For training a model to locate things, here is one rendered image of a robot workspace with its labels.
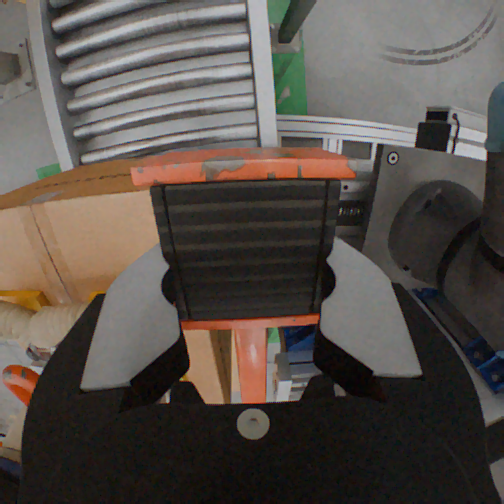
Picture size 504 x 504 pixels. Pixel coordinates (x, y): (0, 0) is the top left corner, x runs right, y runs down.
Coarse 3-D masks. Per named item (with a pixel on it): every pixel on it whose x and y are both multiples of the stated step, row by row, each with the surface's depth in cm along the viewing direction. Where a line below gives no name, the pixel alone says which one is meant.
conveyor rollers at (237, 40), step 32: (64, 0) 43; (128, 0) 46; (160, 0) 48; (64, 32) 50; (96, 32) 50; (128, 32) 51; (96, 64) 54; (128, 64) 56; (224, 64) 59; (96, 96) 59; (128, 96) 60; (224, 96) 63; (96, 128) 63; (128, 128) 66; (224, 128) 67; (256, 128) 67; (96, 160) 68
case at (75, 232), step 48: (48, 192) 28; (96, 192) 24; (144, 192) 23; (0, 240) 24; (48, 240) 25; (96, 240) 26; (144, 240) 26; (0, 288) 28; (48, 288) 29; (96, 288) 29; (192, 336) 34
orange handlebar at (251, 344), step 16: (240, 336) 14; (256, 336) 14; (240, 352) 15; (256, 352) 15; (16, 368) 18; (240, 368) 16; (256, 368) 16; (16, 384) 18; (32, 384) 18; (240, 384) 17; (256, 384) 17; (256, 400) 18
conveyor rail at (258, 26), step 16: (256, 0) 46; (256, 16) 48; (256, 32) 50; (256, 48) 52; (256, 64) 55; (256, 80) 57; (272, 80) 57; (256, 96) 59; (272, 96) 59; (256, 112) 67; (272, 112) 61; (272, 128) 63; (272, 144) 65
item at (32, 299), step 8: (0, 296) 27; (8, 296) 27; (16, 296) 27; (24, 296) 27; (32, 296) 27; (40, 296) 28; (24, 304) 28; (32, 304) 28; (40, 304) 28; (48, 304) 30; (32, 352) 29
